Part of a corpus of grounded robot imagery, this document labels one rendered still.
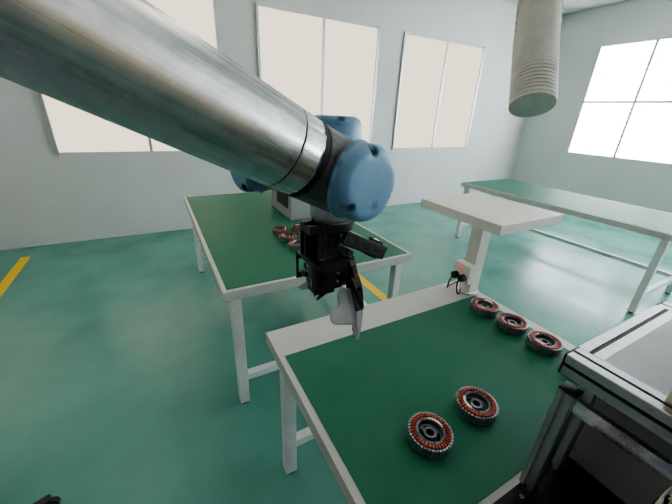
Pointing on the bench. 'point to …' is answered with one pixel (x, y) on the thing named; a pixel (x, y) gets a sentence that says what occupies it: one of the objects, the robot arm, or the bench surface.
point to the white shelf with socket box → (466, 210)
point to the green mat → (519, 442)
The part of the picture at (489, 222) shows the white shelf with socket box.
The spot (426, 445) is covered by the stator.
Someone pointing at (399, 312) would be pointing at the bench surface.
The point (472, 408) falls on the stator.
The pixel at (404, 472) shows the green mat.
